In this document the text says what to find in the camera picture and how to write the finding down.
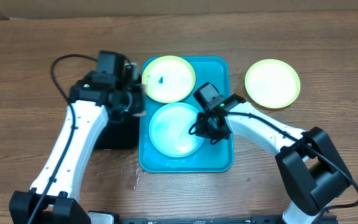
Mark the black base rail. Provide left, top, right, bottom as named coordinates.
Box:
left=87, top=211, right=338, bottom=224

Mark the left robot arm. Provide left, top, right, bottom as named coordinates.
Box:
left=9, top=71, right=144, bottom=223

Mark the dark wet sponge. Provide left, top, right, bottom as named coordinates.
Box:
left=132, top=111, right=147, bottom=117

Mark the teal plastic tray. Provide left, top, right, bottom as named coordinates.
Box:
left=139, top=56, right=234, bottom=173

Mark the black plastic tray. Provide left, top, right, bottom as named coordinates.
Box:
left=93, top=72, right=142, bottom=151

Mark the yellow-green plate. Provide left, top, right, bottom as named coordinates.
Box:
left=142, top=55, right=196, bottom=103
left=244, top=59, right=301, bottom=109

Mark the light blue plate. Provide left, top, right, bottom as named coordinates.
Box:
left=149, top=102, right=204, bottom=158

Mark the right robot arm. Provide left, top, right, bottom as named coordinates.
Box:
left=189, top=93, right=352, bottom=223

